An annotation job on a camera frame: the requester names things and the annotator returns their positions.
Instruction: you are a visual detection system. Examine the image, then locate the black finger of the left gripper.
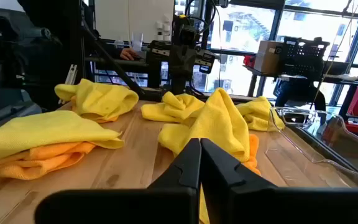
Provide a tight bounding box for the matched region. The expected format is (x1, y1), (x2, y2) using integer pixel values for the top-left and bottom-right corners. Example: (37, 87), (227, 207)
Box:
(146, 40), (183, 94)
(181, 45), (218, 94)

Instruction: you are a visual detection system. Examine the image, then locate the brown cardboard box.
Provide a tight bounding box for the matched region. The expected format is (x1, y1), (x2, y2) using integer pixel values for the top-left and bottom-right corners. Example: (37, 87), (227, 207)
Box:
(253, 40), (284, 75)

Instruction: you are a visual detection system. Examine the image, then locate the black shelf table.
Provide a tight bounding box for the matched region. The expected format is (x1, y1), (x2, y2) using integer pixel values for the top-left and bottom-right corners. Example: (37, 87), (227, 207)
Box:
(242, 64), (358, 88)

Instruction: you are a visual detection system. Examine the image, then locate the yellow microfiber towel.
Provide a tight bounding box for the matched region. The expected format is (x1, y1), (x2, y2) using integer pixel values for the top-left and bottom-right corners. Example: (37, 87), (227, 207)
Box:
(53, 78), (140, 122)
(140, 91), (206, 124)
(157, 87), (251, 224)
(235, 95), (286, 132)
(0, 110), (126, 164)

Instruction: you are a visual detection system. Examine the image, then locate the black office desk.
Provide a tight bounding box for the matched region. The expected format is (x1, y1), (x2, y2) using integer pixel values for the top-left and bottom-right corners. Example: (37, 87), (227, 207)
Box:
(85, 55), (149, 68)

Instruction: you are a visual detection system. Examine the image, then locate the black office chair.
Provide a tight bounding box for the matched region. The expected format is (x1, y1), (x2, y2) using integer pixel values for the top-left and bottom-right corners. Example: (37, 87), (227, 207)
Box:
(274, 77), (327, 111)

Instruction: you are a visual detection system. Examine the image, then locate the clear plastic cup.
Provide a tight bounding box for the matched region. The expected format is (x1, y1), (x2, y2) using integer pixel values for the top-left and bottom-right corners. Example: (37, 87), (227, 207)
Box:
(131, 32), (144, 52)

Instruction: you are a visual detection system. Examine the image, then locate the silver aluminium extrusion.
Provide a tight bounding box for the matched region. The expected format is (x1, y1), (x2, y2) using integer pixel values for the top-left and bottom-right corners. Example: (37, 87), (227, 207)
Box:
(58, 64), (78, 105)

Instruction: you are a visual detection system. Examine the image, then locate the person's hand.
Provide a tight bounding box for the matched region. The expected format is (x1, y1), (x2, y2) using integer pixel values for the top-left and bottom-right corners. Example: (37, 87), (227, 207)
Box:
(119, 48), (140, 61)

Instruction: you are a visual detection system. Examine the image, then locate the black aluminium table frame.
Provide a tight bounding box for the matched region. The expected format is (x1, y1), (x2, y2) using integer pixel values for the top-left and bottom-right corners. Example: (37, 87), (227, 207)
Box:
(79, 0), (257, 103)

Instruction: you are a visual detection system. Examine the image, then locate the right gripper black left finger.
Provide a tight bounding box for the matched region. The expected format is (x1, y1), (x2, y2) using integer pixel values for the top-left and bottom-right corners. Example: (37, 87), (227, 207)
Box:
(34, 138), (203, 224)

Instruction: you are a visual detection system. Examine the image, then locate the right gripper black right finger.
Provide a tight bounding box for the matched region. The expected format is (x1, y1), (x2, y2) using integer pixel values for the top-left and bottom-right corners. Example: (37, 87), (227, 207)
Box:
(200, 138), (358, 224)

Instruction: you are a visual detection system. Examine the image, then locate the clear plastic bin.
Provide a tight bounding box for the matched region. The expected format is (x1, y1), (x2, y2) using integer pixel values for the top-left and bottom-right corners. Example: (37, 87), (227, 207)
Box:
(265, 106), (358, 187)

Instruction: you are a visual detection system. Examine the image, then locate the black plastic crate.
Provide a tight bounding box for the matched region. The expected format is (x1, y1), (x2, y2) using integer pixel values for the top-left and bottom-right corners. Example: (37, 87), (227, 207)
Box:
(278, 36), (331, 78)

